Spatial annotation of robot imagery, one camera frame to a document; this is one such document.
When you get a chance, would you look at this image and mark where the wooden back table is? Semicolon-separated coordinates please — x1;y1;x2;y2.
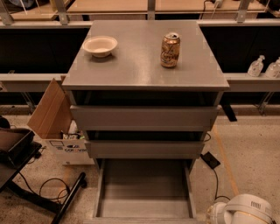
8;0;270;21

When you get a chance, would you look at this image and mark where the black power adapter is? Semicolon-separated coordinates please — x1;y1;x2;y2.
200;151;221;169

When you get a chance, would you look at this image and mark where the grey bottom drawer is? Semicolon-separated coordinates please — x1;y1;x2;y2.
83;159;202;224

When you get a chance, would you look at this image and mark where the black looped floor cable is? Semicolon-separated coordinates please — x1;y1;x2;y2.
17;171;72;205

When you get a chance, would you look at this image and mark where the open cardboard box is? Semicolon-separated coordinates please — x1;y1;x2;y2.
28;80;94;165

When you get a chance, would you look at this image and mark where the gold soda can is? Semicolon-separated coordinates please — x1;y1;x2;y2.
160;32;180;68

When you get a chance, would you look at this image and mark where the black tray on stand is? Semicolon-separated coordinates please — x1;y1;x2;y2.
0;129;34;163

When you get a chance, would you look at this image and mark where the black adapter cable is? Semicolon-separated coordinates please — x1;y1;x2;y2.
212;167;232;203

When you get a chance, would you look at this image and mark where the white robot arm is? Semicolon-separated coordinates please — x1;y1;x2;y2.
206;193;277;224

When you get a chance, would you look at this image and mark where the black rolling stand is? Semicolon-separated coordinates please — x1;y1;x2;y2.
0;143;86;224

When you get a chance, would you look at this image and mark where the grey top drawer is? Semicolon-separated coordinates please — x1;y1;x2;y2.
70;106;218;131

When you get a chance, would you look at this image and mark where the grey drawer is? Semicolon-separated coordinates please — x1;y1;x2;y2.
83;159;202;224
70;106;218;131
85;141;204;159

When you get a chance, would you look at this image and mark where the white paper bowl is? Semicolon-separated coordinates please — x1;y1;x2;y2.
82;36;118;58

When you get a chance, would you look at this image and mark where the clear sanitizer pump bottle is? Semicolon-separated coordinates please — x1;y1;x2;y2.
248;55;265;77

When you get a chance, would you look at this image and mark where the grey drawer cabinet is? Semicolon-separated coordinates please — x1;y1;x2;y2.
61;19;230;176

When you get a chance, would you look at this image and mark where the grey middle drawer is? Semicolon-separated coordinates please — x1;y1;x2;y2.
85;141;204;159

